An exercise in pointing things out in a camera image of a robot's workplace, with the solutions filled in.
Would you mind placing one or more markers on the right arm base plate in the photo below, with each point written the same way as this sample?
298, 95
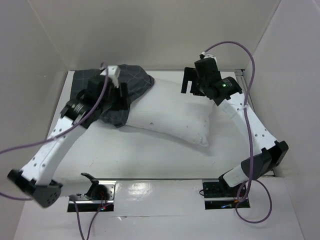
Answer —
216, 197

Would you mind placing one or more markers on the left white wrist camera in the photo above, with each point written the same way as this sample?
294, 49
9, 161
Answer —
111, 72

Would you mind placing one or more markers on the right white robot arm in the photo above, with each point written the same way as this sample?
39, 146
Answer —
265, 151

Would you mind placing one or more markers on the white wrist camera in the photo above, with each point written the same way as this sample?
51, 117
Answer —
205, 55
111, 72

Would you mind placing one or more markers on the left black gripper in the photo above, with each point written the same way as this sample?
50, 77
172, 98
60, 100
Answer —
123, 103

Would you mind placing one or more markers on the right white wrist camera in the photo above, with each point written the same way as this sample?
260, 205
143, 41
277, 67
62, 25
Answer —
205, 55

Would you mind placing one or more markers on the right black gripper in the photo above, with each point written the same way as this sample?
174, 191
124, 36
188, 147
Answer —
196, 81

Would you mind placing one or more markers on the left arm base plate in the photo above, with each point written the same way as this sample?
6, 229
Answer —
99, 197

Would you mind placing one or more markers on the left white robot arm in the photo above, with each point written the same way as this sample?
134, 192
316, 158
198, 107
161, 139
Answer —
35, 179

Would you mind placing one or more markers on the white pillow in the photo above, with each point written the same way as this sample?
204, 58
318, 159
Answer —
165, 109

